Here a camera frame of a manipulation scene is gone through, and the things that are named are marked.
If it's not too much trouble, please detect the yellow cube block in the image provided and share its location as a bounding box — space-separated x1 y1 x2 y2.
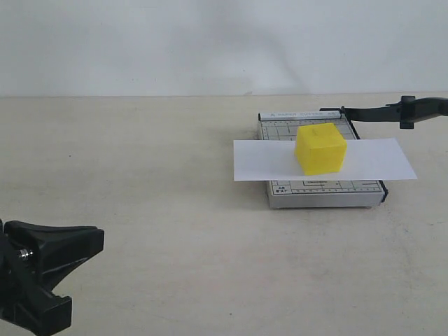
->
294 122 347 176

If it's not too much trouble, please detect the grey metal paper cutter base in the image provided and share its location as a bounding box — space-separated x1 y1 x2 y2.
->
258 109 389 209

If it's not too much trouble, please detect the white paper strip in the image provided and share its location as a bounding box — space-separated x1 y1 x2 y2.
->
233 138 417 181

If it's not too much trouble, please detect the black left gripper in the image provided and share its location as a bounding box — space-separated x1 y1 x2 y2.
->
1 220 104 335

